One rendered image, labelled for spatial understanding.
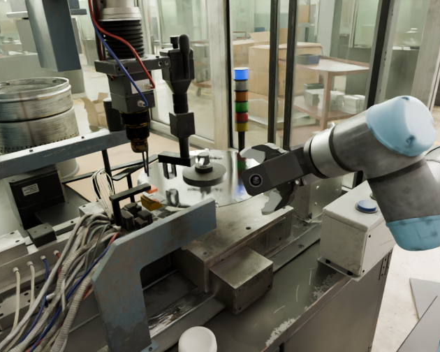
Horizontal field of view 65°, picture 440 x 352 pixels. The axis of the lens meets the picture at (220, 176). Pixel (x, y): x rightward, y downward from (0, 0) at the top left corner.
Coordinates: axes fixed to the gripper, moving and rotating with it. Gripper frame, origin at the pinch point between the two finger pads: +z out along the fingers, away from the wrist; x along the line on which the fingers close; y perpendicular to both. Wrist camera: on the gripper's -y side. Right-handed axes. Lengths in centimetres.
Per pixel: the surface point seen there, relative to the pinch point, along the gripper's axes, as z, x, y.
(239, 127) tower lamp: 29.0, 18.1, 23.4
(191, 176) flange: 16.1, 6.6, -4.1
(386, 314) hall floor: 61, -78, 88
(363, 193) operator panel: -0.2, -11.5, 30.4
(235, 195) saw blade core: 5.9, -1.3, -0.5
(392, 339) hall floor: 53, -84, 78
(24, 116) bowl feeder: 63, 46, -31
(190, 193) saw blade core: 11.8, 2.5, -7.9
